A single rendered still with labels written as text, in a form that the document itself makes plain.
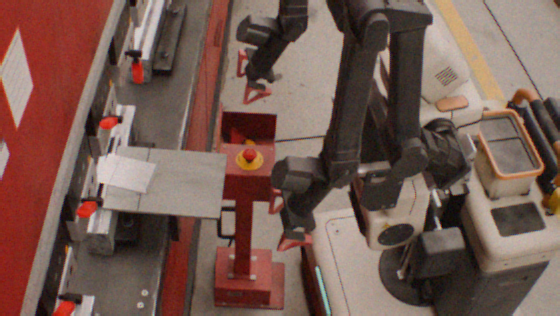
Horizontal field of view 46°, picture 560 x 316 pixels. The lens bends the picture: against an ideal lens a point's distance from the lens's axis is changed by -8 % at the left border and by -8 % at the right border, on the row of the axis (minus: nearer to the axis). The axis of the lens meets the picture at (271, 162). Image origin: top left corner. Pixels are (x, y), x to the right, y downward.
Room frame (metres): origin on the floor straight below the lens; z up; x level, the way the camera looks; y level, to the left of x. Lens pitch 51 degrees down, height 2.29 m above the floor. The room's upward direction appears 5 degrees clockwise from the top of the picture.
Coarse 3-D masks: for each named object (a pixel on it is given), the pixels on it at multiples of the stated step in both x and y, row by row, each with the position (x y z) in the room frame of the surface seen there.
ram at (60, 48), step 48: (0, 0) 0.62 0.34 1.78; (48, 0) 0.76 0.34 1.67; (96, 0) 0.98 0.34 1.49; (0, 48) 0.59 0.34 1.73; (48, 48) 0.73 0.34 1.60; (96, 48) 0.94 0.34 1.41; (0, 96) 0.55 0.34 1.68; (48, 96) 0.69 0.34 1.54; (48, 144) 0.65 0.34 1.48; (0, 192) 0.48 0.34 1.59; (48, 192) 0.60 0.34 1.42; (0, 240) 0.43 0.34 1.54; (48, 240) 0.55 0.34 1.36; (0, 288) 0.39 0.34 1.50
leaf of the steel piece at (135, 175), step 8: (120, 160) 1.00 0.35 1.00; (128, 160) 1.00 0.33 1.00; (136, 160) 1.01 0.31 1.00; (120, 168) 0.98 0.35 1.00; (128, 168) 0.98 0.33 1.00; (136, 168) 0.98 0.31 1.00; (144, 168) 0.99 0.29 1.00; (152, 168) 0.99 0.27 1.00; (112, 176) 0.95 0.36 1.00; (120, 176) 0.96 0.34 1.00; (128, 176) 0.96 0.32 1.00; (136, 176) 0.96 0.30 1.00; (144, 176) 0.96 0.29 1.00; (152, 176) 0.95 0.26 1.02; (112, 184) 0.93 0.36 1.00; (120, 184) 0.93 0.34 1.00; (128, 184) 0.94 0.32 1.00; (136, 184) 0.94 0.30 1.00; (144, 184) 0.94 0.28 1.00; (144, 192) 0.92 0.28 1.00
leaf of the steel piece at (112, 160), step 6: (108, 156) 1.01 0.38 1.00; (114, 156) 1.01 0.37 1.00; (120, 156) 1.01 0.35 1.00; (108, 162) 0.99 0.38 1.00; (114, 162) 1.00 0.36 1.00; (102, 168) 0.97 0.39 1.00; (108, 168) 0.98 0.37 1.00; (114, 168) 0.98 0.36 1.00; (102, 174) 0.96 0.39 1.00; (108, 174) 0.96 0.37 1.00; (102, 180) 0.94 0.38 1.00; (108, 180) 0.94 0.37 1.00
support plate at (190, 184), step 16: (144, 160) 1.01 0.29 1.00; (160, 160) 1.01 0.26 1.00; (176, 160) 1.02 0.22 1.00; (192, 160) 1.02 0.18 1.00; (208, 160) 1.03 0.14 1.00; (224, 160) 1.03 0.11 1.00; (160, 176) 0.97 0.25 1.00; (176, 176) 0.97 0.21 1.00; (192, 176) 0.98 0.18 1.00; (208, 176) 0.98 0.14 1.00; (224, 176) 0.98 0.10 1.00; (112, 192) 0.91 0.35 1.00; (128, 192) 0.92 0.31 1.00; (160, 192) 0.92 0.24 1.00; (176, 192) 0.93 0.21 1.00; (192, 192) 0.93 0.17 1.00; (208, 192) 0.94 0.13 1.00; (112, 208) 0.87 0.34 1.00; (128, 208) 0.87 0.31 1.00; (144, 208) 0.88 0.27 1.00; (160, 208) 0.88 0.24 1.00; (176, 208) 0.88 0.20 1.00; (192, 208) 0.89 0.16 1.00; (208, 208) 0.89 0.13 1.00
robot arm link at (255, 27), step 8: (248, 16) 1.28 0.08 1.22; (256, 16) 1.29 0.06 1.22; (240, 24) 1.29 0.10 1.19; (248, 24) 1.26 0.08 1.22; (256, 24) 1.26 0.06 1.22; (264, 24) 1.27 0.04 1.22; (272, 24) 1.28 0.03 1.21; (280, 24) 1.30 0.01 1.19; (296, 24) 1.26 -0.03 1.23; (240, 32) 1.27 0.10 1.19; (248, 32) 1.25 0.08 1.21; (256, 32) 1.26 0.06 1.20; (264, 32) 1.26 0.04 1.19; (280, 32) 1.27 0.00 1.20; (288, 32) 1.25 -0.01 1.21; (296, 32) 1.25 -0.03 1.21; (240, 40) 1.24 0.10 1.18; (248, 40) 1.24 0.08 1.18; (256, 40) 1.25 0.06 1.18; (264, 40) 1.25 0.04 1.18; (288, 40) 1.25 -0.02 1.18
